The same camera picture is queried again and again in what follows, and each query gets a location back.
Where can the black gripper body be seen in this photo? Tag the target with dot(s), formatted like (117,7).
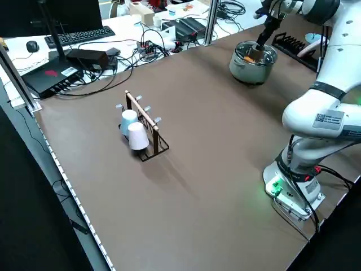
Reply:
(272,28)

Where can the glass pot lid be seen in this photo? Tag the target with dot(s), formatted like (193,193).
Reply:
(268,55)

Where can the orange corn cob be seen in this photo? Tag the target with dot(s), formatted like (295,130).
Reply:
(248,59)

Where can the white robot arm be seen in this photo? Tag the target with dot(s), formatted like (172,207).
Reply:
(310,118)

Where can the light blue plate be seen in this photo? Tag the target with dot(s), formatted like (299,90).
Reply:
(311,36)

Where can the pale white plate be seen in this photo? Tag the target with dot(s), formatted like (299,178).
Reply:
(307,50)

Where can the stainless steel pot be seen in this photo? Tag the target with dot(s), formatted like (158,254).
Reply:
(248,73)

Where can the black dish rack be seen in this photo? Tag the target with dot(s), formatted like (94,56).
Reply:
(293,46)

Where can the black ribbed device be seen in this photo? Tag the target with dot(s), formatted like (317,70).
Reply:
(191,26)

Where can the small white paper cup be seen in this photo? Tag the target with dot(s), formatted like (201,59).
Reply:
(156,21)

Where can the usb hub red switches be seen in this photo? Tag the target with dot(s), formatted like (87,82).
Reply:
(146,50)

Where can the wooden box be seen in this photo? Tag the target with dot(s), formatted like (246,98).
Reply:
(142,12)

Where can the light blue cup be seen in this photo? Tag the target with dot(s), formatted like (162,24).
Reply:
(128,120)

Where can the black power brick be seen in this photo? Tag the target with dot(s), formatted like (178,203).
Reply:
(87,57)

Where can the black keyboard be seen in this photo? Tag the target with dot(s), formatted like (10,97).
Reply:
(81,35)

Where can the black monitor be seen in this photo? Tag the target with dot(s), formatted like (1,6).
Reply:
(70,17)

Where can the black stand pole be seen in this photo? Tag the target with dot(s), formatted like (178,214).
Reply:
(53,31)

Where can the black box red logo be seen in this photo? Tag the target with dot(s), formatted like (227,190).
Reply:
(48,80)

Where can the black computer mouse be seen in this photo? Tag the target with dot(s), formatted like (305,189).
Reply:
(32,46)

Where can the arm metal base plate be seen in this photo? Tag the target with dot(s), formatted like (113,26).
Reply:
(293,210)

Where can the aluminium upright post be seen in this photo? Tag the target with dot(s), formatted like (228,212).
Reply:
(17,76)

